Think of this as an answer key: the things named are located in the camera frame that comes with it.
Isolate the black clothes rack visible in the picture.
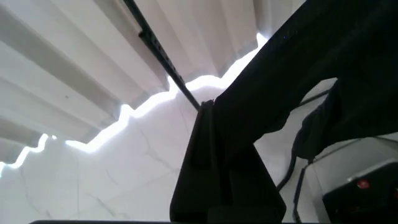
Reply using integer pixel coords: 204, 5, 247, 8
123, 0, 332, 112

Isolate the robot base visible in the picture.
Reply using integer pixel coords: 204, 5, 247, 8
310, 133, 398, 224

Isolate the black cable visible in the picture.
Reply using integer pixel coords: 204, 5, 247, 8
276, 146, 299, 191
292, 160, 312, 224

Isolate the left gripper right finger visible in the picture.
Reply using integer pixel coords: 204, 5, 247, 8
223, 143, 287, 223

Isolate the white curtain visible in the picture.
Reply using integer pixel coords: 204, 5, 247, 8
0, 0, 307, 165

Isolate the black t-shirt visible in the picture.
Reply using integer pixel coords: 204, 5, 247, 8
213, 0, 398, 162

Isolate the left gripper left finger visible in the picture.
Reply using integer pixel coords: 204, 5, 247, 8
169, 99, 224, 223

